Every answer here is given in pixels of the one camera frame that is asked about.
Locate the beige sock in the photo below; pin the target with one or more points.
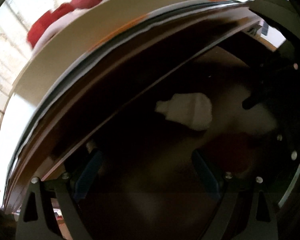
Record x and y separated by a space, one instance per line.
192 110

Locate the red garment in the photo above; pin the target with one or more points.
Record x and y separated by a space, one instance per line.
49 17

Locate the open wooden drawer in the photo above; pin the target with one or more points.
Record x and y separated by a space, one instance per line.
142 175

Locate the white persimmon print tablecloth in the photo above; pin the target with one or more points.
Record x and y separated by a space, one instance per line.
21 117

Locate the shallow cardboard box tray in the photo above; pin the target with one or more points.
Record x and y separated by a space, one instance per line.
95 27

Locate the beige floral curtain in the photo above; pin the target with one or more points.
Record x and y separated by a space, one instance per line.
14 50

